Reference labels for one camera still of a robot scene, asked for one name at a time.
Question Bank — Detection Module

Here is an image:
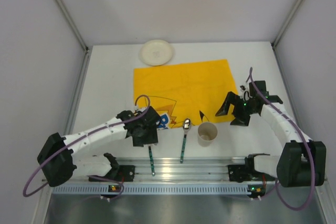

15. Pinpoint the silver fork green handle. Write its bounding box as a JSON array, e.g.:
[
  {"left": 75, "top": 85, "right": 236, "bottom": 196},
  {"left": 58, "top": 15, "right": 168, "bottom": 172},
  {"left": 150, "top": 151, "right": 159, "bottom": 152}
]
[{"left": 148, "top": 146, "right": 155, "bottom": 177}]

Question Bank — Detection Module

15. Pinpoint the yellow cartoon placemat cloth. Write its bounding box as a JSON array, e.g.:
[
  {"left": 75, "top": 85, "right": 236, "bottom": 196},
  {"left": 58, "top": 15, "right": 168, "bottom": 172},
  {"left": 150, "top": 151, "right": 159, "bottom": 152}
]
[{"left": 133, "top": 59, "right": 237, "bottom": 130}]

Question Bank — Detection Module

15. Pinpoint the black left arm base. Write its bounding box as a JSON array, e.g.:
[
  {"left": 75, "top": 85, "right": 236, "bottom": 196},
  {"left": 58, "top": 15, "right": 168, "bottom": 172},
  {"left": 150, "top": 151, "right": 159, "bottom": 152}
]
[{"left": 89, "top": 165, "right": 135, "bottom": 182}]

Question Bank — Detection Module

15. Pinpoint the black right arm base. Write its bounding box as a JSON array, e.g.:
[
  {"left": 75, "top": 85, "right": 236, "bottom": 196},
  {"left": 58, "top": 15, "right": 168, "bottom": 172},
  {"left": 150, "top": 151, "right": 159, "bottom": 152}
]
[{"left": 227, "top": 164, "right": 275, "bottom": 183}]

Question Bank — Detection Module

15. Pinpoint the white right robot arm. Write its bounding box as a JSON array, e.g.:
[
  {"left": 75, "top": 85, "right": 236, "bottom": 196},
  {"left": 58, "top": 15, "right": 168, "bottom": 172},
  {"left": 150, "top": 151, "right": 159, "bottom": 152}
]
[{"left": 216, "top": 80, "right": 327, "bottom": 187}]

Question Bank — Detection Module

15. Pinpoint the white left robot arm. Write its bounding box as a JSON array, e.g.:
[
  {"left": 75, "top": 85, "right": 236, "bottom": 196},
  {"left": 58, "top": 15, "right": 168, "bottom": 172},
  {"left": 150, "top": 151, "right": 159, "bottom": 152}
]
[{"left": 37, "top": 106, "right": 160, "bottom": 187}]

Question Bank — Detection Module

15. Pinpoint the beige paper cup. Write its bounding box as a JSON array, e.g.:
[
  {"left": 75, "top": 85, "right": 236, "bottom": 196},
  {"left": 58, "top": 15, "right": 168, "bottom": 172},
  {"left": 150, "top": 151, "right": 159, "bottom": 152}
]
[{"left": 197, "top": 122, "right": 218, "bottom": 147}]

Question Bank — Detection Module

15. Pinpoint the cream round plate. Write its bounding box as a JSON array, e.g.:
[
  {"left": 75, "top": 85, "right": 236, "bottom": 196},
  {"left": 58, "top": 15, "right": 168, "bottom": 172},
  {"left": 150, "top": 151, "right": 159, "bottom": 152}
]
[{"left": 139, "top": 39, "right": 174, "bottom": 66}]

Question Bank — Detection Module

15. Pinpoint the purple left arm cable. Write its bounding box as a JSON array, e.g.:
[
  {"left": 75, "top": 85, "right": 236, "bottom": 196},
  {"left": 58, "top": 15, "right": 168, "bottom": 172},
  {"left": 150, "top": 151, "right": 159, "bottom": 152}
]
[{"left": 23, "top": 94, "right": 151, "bottom": 201}]

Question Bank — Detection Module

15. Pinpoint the silver spoon green handle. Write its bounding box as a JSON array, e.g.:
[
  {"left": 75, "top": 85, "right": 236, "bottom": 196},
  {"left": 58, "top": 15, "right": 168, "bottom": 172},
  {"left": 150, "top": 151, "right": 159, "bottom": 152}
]
[{"left": 180, "top": 118, "right": 192, "bottom": 163}]

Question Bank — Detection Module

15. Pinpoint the perforated grey cable duct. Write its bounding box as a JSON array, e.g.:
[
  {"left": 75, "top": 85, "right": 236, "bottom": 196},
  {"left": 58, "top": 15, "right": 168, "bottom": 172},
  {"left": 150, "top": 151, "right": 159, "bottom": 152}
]
[{"left": 52, "top": 183, "right": 266, "bottom": 196}]

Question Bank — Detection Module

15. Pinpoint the right aluminium corner post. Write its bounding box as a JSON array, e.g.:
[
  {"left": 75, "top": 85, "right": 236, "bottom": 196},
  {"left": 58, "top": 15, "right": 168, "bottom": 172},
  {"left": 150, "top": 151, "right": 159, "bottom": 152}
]
[{"left": 271, "top": 0, "right": 305, "bottom": 50}]

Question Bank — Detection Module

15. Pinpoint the aluminium corner post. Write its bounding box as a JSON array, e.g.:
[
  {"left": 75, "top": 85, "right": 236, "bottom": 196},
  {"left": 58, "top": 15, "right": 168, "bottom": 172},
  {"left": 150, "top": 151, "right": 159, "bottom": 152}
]
[
  {"left": 54, "top": 0, "right": 89, "bottom": 52},
  {"left": 271, "top": 0, "right": 305, "bottom": 50}
]

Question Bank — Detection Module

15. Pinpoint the left aluminium corner post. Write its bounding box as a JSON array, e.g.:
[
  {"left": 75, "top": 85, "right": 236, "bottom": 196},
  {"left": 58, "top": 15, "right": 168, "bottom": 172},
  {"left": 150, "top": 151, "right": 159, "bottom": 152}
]
[{"left": 54, "top": 0, "right": 89, "bottom": 52}]

